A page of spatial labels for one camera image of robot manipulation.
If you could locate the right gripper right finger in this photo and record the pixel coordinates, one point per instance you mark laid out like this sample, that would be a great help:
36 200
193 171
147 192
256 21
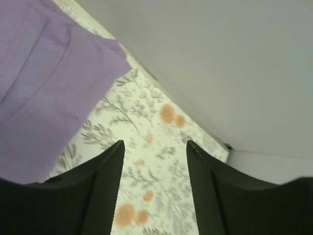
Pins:
228 202

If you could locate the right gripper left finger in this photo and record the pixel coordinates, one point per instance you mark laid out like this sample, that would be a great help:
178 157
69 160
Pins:
80 201

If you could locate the floral table mat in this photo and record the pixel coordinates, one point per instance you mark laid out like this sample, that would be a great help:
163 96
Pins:
155 196

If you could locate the purple t-shirt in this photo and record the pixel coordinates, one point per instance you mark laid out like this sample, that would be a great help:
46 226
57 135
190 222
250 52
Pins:
53 72

